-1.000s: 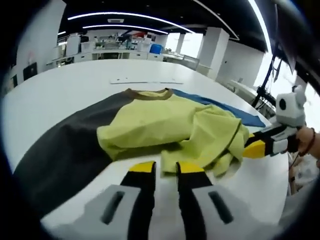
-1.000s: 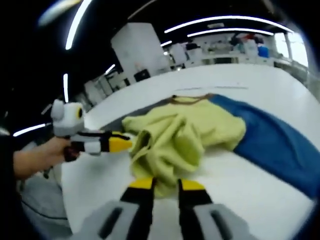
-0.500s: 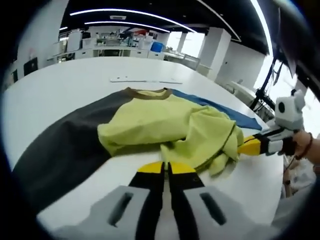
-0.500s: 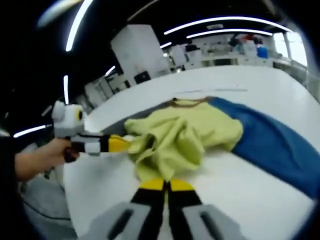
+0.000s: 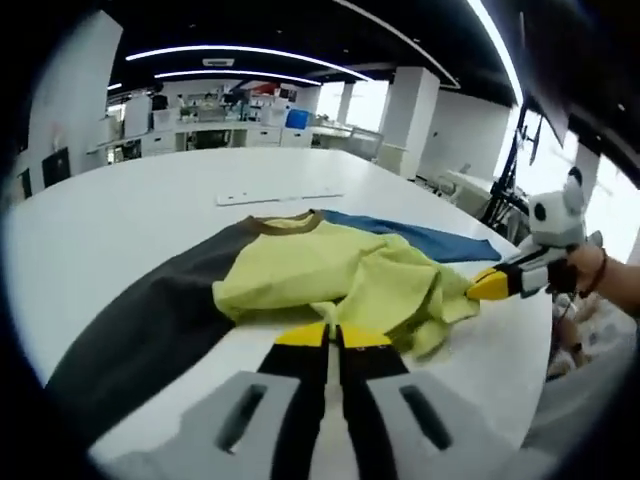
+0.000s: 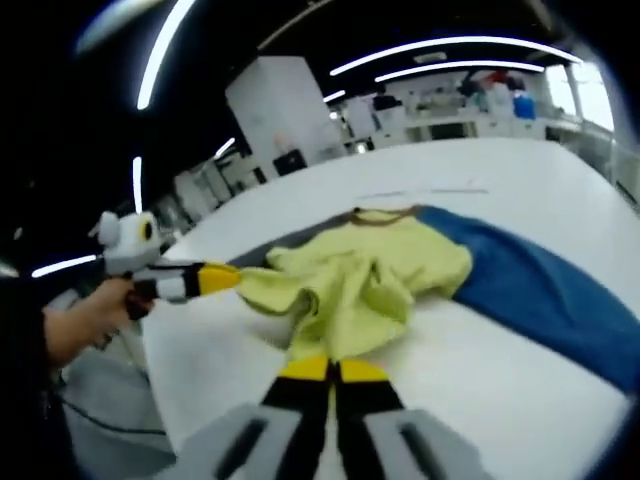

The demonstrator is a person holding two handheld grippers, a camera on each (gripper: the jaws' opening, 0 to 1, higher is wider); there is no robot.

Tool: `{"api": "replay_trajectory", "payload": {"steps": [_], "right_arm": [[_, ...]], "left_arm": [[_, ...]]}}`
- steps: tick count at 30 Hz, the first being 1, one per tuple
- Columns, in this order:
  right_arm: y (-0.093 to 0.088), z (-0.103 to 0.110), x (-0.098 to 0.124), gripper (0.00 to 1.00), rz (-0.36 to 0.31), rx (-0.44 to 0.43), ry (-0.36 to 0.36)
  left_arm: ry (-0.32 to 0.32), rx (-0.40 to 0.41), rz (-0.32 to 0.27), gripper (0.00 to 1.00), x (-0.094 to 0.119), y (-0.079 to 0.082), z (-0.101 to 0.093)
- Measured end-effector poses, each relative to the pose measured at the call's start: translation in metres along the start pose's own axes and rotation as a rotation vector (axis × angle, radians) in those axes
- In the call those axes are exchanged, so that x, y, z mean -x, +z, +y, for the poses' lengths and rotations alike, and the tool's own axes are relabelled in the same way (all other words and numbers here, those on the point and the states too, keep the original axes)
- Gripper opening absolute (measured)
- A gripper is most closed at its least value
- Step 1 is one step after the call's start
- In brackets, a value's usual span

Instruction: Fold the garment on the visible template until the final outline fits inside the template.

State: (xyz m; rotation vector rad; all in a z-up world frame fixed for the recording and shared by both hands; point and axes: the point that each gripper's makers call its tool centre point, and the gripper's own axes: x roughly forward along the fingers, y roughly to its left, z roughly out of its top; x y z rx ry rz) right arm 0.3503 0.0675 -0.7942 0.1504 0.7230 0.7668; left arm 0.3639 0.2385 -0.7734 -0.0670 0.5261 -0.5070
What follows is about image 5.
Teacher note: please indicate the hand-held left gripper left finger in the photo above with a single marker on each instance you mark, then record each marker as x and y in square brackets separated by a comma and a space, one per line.
[300, 375]

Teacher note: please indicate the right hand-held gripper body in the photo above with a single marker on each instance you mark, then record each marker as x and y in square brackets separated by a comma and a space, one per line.
[557, 225]

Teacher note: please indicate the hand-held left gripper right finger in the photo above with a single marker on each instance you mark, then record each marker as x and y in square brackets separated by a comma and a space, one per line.
[370, 370]

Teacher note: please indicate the yellow black blue garment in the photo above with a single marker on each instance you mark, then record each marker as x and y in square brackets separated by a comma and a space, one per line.
[300, 260]

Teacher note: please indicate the person's right hand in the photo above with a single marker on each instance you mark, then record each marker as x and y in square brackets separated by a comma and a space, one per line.
[586, 270]

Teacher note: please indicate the black tripod stand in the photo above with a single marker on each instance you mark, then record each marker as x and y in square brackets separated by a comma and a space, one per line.
[507, 165]

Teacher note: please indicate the white side desk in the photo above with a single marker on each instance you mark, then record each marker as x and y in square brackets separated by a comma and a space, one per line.
[465, 182]

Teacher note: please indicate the person's light grey clothing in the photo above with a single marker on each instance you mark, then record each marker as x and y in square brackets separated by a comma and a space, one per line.
[590, 410]

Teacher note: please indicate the white flat table strip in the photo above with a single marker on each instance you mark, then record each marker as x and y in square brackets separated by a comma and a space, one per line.
[280, 196]

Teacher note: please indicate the narrow white square pillar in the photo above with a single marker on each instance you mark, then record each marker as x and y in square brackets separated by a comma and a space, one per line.
[407, 120]

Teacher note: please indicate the white cabinet counter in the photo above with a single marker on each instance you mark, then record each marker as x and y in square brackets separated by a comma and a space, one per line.
[225, 135]

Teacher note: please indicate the blue storage bin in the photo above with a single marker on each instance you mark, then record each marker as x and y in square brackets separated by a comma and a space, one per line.
[298, 120]

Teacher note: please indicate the short curved ceiling light strip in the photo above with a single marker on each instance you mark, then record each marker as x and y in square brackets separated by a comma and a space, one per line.
[235, 75]

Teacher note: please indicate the large black chair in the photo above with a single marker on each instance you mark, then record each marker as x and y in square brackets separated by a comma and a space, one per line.
[56, 167]

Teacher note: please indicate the ceiling air vent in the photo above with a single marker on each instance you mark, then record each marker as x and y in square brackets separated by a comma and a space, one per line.
[218, 62]

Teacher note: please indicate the long curved ceiling light strip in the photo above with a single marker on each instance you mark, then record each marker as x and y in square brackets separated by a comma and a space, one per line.
[240, 50]

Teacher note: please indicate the wide white square pillar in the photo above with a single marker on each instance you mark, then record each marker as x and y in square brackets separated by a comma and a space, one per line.
[75, 100]

